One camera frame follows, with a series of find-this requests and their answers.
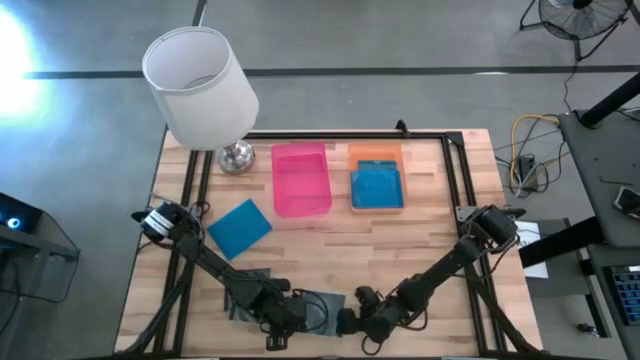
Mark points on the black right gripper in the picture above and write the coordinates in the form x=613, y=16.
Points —
x=380, y=322

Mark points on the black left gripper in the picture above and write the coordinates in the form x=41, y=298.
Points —
x=287, y=315

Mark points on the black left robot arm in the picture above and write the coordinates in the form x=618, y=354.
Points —
x=215, y=260

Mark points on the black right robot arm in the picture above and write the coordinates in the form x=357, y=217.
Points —
x=450, y=260

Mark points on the pink translucent plastic bin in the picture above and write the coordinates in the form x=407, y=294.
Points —
x=300, y=185

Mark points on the orange translucent plastic bin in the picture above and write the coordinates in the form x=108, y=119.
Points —
x=375, y=150

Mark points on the white paper sheet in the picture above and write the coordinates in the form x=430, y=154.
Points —
x=532, y=260

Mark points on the black desk leg bar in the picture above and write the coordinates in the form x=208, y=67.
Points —
x=560, y=242

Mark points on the black power strip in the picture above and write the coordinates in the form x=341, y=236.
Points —
x=526, y=167

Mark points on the white shade chrome table lamp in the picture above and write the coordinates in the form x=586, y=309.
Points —
x=200, y=110

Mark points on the black backlit keyboard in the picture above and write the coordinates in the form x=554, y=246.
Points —
x=627, y=295

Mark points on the grey desk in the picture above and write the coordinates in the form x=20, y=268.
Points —
x=595, y=170

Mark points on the black device with blue light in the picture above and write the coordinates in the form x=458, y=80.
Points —
x=15, y=220

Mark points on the smartphone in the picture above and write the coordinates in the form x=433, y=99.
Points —
x=629, y=200

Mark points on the black slanted pole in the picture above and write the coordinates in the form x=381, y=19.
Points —
x=612, y=100

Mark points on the black floor fan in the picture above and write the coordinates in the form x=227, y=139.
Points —
x=565, y=20

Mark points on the black aluminium table frame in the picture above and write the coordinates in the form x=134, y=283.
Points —
x=425, y=135

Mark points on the small black frame-mounted camera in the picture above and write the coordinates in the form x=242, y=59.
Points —
x=401, y=127

